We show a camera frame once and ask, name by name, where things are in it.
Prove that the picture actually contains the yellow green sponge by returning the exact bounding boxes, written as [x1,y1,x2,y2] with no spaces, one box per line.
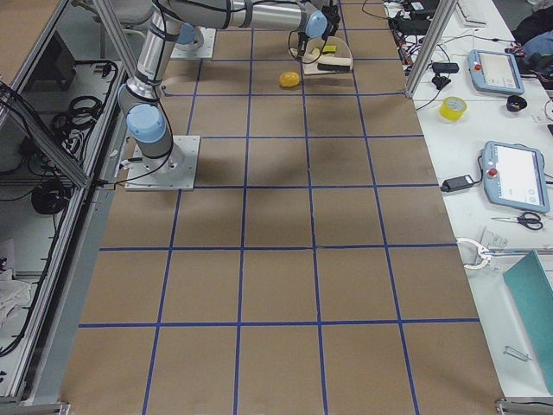
[321,45,337,54]

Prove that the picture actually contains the black scissors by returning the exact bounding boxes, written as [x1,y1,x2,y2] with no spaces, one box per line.
[492,212,543,231]

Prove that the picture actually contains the blue teach pendant far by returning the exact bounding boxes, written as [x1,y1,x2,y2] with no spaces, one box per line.
[467,49,524,95]

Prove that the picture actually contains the beige plastic dustpan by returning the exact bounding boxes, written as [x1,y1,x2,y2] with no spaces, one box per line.
[289,36,353,76]

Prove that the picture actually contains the white tape dispenser ring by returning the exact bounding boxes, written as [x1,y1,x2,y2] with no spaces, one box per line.
[456,237,493,272]

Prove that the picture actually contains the black power adapter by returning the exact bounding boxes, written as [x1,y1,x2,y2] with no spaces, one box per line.
[440,175,480,193]

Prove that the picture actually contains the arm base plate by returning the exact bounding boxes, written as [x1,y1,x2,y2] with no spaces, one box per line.
[124,135,200,191]
[171,23,216,61]

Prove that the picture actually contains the blue teach pendant near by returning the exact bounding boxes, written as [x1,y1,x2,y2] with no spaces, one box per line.
[481,141,550,214]

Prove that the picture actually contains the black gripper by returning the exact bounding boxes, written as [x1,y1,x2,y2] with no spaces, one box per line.
[321,0,340,41]

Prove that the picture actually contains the white crumpled cloth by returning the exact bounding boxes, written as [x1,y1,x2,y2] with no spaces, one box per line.
[1,268,32,326]

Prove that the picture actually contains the yellow tape roll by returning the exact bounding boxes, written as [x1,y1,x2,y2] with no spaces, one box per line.
[439,96,467,122]

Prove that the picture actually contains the yellow potato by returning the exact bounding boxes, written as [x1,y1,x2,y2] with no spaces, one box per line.
[278,71,301,88]

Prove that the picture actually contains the aluminium frame post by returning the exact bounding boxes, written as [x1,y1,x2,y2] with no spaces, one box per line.
[404,0,457,98]

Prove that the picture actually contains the blue teach pendant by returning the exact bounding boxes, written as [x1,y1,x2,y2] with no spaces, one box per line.
[467,49,524,95]
[481,141,550,214]

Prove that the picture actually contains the black small bowl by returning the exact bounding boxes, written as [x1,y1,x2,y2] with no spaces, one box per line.
[505,95,528,112]

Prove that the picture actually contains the teal box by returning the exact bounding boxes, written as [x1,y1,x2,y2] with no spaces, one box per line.
[503,251,552,382]

